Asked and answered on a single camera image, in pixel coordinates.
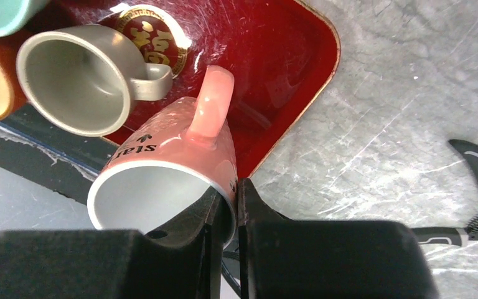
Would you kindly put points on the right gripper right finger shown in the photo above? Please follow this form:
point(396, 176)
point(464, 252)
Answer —
point(285, 258)

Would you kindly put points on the olive green cup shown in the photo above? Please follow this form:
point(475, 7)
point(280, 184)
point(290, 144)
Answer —
point(87, 79)

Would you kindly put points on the red serving tray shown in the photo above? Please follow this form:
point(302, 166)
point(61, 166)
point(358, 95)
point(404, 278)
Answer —
point(281, 53)

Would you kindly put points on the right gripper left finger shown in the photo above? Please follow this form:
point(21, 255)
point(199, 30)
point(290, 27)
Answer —
point(179, 259)

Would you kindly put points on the red white cup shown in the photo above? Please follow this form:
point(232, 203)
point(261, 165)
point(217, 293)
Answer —
point(170, 161)

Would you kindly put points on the teal green cup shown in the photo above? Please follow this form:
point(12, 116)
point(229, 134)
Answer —
point(14, 14)

